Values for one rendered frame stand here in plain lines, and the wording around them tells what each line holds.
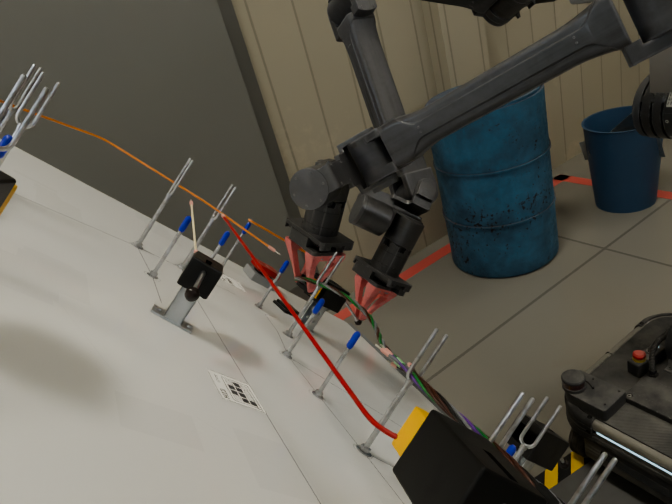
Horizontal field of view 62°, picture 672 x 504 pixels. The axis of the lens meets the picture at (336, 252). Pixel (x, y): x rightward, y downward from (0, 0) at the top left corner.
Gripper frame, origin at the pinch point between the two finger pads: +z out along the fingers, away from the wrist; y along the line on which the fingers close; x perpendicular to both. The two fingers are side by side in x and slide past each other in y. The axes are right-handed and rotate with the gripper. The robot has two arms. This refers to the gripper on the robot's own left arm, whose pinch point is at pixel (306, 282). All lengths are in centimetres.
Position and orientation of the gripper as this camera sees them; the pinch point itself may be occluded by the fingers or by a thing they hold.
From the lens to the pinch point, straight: 90.0
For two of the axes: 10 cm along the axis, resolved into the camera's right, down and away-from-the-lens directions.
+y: 6.0, 4.1, -6.9
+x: 7.6, -0.3, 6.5
